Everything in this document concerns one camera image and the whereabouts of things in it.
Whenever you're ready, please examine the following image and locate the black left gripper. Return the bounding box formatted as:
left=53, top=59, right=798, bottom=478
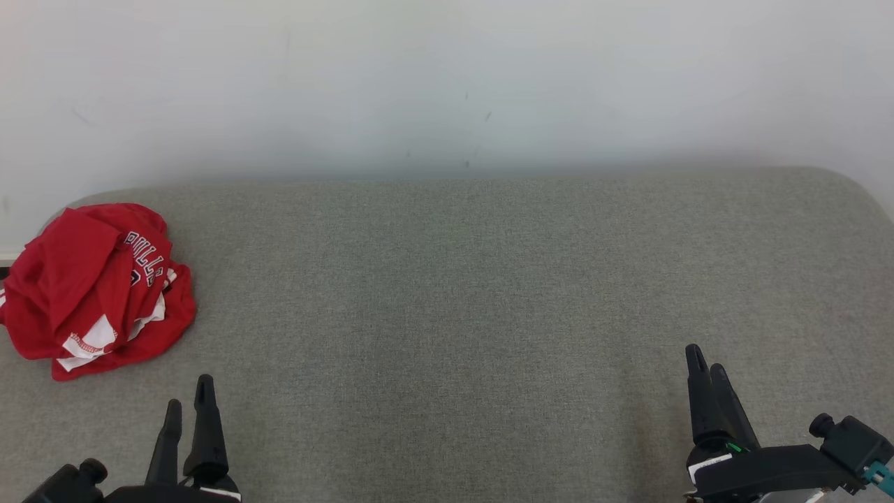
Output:
left=105, top=374, right=242, bottom=503

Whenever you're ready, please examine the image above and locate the teal cable connector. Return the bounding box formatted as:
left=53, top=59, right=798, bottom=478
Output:
left=863, top=461, right=894, bottom=498

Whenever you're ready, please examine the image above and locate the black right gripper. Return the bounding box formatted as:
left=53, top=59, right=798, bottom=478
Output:
left=685, top=343, right=861, bottom=501

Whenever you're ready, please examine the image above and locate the red jersey with white sleeves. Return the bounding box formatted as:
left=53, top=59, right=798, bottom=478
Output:
left=0, top=265, right=198, bottom=382

